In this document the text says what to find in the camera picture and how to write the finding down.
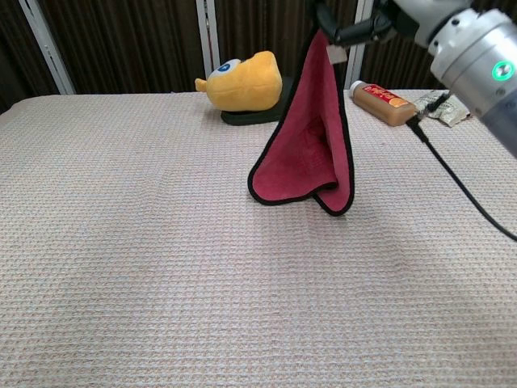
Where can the red cloth with black trim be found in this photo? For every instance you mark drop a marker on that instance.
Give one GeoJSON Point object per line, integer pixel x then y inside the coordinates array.
{"type": "Point", "coordinates": [299, 161]}

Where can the beige woven tablecloth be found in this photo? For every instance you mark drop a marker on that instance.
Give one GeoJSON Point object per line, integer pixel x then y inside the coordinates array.
{"type": "Point", "coordinates": [161, 242]}

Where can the right silver and black robot hand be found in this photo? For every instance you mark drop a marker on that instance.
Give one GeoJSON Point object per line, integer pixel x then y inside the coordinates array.
{"type": "Point", "coordinates": [363, 28]}

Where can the dark pleated curtain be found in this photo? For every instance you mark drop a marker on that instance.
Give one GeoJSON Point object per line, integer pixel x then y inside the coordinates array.
{"type": "Point", "coordinates": [129, 40]}

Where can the yellow plush toy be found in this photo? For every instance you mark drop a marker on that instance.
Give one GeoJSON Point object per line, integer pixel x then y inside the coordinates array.
{"type": "Point", "coordinates": [246, 85]}

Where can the black rubber slipper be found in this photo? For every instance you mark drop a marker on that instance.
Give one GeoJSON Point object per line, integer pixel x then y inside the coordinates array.
{"type": "Point", "coordinates": [250, 118]}

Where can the brown drink bottle red label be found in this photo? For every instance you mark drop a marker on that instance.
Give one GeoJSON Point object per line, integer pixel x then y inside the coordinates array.
{"type": "Point", "coordinates": [383, 103]}

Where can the white metal frame post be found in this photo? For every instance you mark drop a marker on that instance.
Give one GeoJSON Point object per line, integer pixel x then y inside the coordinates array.
{"type": "Point", "coordinates": [206, 40]}
{"type": "Point", "coordinates": [354, 68]}
{"type": "Point", "coordinates": [48, 52]}

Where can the white and orange snack packet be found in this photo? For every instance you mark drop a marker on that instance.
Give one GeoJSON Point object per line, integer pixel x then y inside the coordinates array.
{"type": "Point", "coordinates": [444, 111]}

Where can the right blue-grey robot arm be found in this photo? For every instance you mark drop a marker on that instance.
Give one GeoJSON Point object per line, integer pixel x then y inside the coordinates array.
{"type": "Point", "coordinates": [476, 60]}

